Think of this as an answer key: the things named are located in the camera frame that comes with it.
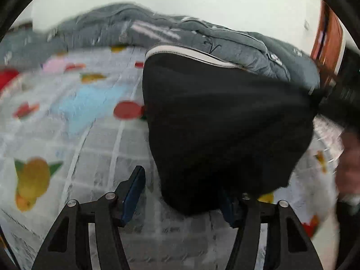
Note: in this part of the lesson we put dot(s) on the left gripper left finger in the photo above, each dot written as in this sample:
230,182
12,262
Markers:
67,245

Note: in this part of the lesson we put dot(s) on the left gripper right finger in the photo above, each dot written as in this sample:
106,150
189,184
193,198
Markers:
288,246

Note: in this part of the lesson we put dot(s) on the black pants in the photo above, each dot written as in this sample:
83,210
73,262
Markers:
217,132

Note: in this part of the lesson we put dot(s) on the person's right hand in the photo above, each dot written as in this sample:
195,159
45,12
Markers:
347,172

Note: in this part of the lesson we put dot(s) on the brown wooden door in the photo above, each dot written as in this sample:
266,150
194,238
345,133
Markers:
329,45

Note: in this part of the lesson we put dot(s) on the fruit pattern bed sheet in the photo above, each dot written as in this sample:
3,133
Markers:
61,141

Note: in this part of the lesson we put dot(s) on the red pillow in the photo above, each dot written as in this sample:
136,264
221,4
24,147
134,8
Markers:
6,76

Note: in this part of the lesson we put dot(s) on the grey quilted comforter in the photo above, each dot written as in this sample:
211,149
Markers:
133,25

